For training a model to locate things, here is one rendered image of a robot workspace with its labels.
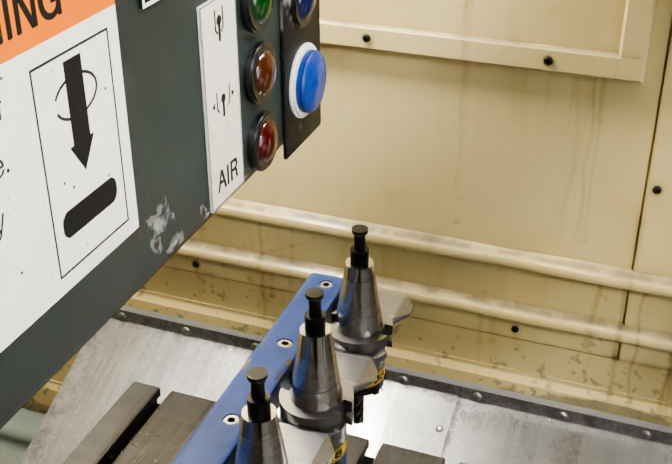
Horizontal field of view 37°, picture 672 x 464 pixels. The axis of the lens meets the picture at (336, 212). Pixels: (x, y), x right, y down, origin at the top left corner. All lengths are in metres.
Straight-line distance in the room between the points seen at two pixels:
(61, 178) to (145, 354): 1.29
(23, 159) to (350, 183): 1.06
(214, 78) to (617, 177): 0.90
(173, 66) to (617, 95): 0.89
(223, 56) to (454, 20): 0.83
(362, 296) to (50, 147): 0.63
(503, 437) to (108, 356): 0.61
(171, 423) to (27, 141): 1.07
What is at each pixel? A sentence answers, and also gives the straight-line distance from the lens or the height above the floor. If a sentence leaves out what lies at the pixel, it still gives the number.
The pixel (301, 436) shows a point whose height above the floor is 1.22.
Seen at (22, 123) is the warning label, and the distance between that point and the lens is 0.30.
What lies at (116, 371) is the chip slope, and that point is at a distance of 1.60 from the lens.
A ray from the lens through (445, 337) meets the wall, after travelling 1.43.
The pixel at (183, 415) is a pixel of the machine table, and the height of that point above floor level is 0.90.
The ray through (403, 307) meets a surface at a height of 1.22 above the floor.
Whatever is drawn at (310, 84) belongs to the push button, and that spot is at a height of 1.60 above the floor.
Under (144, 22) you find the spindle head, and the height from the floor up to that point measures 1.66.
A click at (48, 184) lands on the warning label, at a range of 0.31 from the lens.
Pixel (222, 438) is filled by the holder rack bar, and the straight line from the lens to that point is 0.83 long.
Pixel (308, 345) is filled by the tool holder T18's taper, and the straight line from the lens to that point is 0.82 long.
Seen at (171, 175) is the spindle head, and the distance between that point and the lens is 0.38.
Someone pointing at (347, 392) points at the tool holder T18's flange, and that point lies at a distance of 0.87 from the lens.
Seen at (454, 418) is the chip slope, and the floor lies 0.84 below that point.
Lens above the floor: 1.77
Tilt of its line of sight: 29 degrees down
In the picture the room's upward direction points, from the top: straight up
